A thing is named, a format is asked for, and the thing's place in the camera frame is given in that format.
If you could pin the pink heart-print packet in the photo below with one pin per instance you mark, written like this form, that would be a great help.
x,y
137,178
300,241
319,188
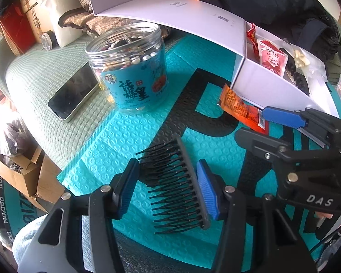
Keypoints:
x,y
272,58

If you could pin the black wavy hair comb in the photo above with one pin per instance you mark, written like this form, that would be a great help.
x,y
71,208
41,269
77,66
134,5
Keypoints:
x,y
297,75

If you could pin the red box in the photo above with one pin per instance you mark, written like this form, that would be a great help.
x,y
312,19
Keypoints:
x,y
17,30

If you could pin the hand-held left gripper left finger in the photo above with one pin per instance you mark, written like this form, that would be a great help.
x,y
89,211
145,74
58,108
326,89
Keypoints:
x,y
128,190

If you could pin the person's right hand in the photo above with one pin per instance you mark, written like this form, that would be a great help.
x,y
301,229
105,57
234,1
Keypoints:
x,y
324,215

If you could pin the white flower in clear bag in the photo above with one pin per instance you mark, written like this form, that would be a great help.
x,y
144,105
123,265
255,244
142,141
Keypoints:
x,y
304,58

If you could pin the clear jar with blue label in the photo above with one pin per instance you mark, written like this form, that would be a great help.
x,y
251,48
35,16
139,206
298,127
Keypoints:
x,y
130,74

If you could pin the dark jacket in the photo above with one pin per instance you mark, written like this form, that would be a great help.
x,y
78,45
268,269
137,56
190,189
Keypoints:
x,y
267,2

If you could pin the teal printed bag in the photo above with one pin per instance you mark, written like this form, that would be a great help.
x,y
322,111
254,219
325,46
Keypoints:
x,y
8,213

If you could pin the brown cardboard box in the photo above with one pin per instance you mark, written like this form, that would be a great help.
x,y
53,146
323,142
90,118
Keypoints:
x,y
35,2

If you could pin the crumpled clear plastic bag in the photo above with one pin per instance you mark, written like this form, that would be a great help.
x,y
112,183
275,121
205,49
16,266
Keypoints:
x,y
15,142

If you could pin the grey cloth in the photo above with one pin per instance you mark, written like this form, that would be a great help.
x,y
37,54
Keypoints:
x,y
45,244

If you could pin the teal bubble mailer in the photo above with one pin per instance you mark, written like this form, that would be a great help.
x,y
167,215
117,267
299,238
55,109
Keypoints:
x,y
210,148

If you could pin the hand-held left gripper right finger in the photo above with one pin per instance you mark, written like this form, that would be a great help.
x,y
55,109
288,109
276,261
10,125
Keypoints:
x,y
210,193

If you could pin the black toothed hair comb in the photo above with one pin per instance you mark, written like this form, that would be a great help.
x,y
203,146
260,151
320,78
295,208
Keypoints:
x,y
182,187

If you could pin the white cardboard gift box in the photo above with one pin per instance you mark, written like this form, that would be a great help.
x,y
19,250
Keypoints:
x,y
204,28

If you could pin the orange snack packet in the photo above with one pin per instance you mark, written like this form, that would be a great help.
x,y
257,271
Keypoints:
x,y
238,108

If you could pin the green quilted mat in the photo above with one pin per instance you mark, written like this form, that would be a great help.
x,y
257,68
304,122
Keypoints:
x,y
34,79

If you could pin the red candy packet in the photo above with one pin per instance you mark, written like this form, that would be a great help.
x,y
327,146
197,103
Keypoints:
x,y
251,38

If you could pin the black smartphone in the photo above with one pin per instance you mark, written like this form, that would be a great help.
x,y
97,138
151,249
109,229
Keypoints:
x,y
74,93

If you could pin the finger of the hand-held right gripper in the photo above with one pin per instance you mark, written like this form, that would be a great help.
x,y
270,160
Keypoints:
x,y
261,145
281,117

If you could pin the open cardboard box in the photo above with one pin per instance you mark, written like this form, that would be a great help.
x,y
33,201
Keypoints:
x,y
31,179

